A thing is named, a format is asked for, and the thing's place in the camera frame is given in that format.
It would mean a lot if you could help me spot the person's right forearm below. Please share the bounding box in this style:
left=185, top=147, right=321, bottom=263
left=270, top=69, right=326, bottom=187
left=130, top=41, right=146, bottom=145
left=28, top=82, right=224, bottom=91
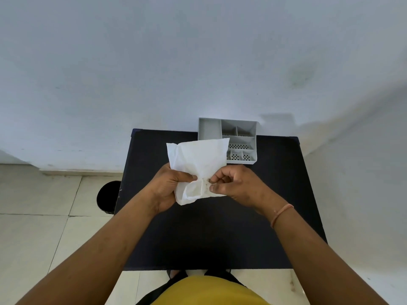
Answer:
left=261, top=195, right=390, bottom=305

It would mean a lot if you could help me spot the black round bin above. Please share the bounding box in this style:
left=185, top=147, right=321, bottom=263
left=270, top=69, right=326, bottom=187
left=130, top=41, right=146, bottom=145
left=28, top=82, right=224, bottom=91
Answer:
left=97, top=180, right=122, bottom=215

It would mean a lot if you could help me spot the orange thread bracelet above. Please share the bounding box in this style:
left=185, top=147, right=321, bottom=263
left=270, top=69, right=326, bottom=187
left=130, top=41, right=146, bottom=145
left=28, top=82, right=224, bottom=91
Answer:
left=270, top=204, right=295, bottom=229

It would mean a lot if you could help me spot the person's right hand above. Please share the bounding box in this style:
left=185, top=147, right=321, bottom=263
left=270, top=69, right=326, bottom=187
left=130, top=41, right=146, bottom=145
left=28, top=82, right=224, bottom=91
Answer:
left=209, top=164, right=275, bottom=214

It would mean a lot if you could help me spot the yellow shirt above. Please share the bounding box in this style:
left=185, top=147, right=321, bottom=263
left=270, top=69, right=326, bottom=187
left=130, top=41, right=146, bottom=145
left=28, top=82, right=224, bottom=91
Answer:
left=158, top=276, right=271, bottom=305

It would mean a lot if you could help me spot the person's left forearm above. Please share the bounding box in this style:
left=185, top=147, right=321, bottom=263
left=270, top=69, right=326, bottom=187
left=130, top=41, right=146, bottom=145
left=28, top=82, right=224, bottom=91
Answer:
left=15, top=194, right=158, bottom=305

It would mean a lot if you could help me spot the person's left hand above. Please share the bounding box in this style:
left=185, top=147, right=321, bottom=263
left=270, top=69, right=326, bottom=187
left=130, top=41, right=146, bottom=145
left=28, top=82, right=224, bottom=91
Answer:
left=144, top=162, right=198, bottom=215

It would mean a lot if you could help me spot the white paper bag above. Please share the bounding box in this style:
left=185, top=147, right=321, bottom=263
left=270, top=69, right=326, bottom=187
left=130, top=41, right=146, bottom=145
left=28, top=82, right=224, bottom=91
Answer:
left=166, top=138, right=230, bottom=206

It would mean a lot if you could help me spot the grey plastic compartment organizer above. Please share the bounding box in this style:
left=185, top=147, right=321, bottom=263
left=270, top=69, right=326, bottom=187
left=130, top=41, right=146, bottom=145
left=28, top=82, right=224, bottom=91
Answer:
left=197, top=117, right=257, bottom=165

